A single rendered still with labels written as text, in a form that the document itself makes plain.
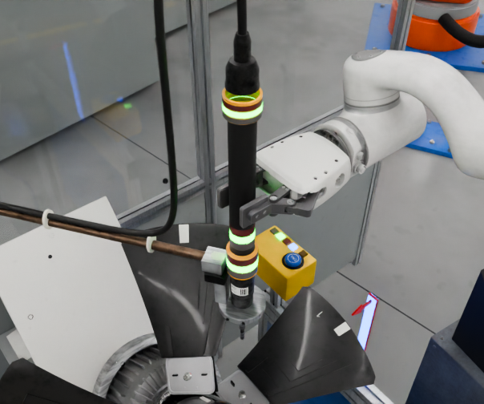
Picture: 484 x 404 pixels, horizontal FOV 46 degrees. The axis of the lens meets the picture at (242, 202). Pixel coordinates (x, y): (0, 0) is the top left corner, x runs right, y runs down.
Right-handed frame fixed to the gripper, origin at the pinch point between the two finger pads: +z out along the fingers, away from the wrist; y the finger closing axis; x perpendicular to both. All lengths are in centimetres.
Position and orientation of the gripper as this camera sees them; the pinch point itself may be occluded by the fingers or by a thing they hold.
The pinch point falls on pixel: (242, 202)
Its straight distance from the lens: 71.6
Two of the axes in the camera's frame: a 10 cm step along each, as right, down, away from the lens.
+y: -6.3, -5.3, 5.8
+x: 0.0, -7.4, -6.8
